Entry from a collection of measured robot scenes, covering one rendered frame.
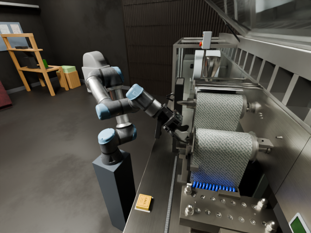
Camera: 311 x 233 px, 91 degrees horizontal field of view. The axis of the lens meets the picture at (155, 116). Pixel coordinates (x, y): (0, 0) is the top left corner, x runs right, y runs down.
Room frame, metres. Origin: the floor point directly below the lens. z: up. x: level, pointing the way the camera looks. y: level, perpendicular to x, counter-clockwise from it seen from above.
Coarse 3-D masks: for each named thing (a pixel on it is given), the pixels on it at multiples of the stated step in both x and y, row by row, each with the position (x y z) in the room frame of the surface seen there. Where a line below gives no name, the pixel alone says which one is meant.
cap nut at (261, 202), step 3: (261, 198) 0.40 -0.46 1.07; (264, 198) 0.39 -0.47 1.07; (258, 201) 0.41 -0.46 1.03; (261, 201) 0.39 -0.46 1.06; (264, 201) 0.38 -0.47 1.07; (267, 201) 0.39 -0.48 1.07; (258, 204) 0.39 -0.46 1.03; (261, 204) 0.38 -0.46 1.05; (264, 204) 0.38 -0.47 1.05; (261, 207) 0.38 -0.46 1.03; (264, 207) 0.38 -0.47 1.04
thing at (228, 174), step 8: (200, 160) 0.52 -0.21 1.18; (208, 160) 0.51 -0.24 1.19; (216, 160) 0.51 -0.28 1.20; (224, 160) 0.50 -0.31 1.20; (200, 168) 0.52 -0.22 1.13; (208, 168) 0.51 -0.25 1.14; (216, 168) 0.50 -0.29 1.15; (224, 168) 0.50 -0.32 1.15; (232, 168) 0.49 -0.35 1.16; (240, 168) 0.48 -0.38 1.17; (192, 176) 0.53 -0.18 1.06; (200, 176) 0.52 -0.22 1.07; (208, 176) 0.51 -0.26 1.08; (216, 176) 0.50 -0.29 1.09; (224, 176) 0.49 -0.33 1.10; (232, 176) 0.49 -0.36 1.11; (240, 176) 0.48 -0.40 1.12; (216, 184) 0.50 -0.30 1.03; (224, 184) 0.49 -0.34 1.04; (232, 184) 0.48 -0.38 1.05
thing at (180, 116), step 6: (162, 108) 0.59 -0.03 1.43; (168, 108) 0.60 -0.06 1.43; (156, 114) 0.58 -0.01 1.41; (162, 114) 0.60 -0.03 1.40; (168, 114) 0.59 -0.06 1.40; (174, 114) 0.59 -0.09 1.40; (180, 114) 0.62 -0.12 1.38; (168, 120) 0.58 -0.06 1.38; (174, 120) 0.57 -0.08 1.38; (180, 120) 0.58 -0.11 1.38; (162, 126) 0.58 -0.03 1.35; (168, 126) 0.58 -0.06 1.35; (174, 126) 0.57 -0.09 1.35
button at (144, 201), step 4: (140, 196) 0.51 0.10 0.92; (144, 196) 0.51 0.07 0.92; (148, 196) 0.51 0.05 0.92; (140, 200) 0.49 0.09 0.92; (144, 200) 0.49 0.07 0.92; (148, 200) 0.49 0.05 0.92; (140, 204) 0.47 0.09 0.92; (144, 204) 0.47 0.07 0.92; (148, 204) 0.47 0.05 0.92; (140, 208) 0.46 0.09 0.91; (144, 208) 0.45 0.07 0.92; (148, 208) 0.45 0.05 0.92
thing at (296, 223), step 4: (296, 220) 0.25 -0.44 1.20; (292, 224) 0.25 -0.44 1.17; (296, 224) 0.24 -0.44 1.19; (300, 224) 0.23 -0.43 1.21; (292, 228) 0.24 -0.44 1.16; (296, 228) 0.23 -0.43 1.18; (300, 228) 0.22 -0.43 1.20; (296, 232) 0.23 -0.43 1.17; (300, 232) 0.22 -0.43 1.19; (304, 232) 0.21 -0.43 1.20
